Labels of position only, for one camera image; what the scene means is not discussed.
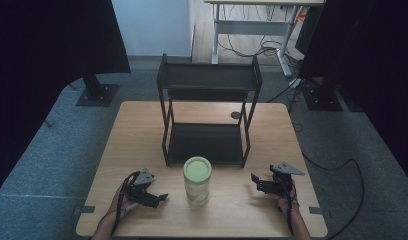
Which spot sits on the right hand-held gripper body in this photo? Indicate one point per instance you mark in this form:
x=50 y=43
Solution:
x=281 y=180

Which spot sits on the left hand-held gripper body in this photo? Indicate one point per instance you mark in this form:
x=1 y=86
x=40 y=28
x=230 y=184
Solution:
x=141 y=186

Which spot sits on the clear jar with green lid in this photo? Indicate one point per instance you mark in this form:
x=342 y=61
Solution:
x=197 y=181

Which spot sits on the black two-tier metal shelf rack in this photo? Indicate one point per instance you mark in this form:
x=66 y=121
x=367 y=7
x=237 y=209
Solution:
x=208 y=140

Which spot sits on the person's right hand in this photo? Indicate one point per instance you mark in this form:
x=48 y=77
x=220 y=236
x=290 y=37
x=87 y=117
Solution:
x=286 y=201

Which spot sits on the person's left hand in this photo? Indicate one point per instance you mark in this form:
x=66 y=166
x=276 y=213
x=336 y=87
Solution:
x=120 y=204

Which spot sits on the round grey table grommet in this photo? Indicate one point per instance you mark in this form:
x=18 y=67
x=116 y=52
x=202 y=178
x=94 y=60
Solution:
x=236 y=115

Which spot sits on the black stand with square base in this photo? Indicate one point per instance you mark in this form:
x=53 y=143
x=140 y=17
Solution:
x=97 y=91
x=322 y=96

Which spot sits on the black curtain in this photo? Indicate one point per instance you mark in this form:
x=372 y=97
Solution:
x=375 y=66
x=32 y=66

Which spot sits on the grey table edge bracket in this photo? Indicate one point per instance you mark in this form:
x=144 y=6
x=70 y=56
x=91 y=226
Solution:
x=85 y=210
x=316 y=210

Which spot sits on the grey metal frame desk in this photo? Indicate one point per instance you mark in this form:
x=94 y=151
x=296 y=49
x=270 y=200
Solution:
x=252 y=26

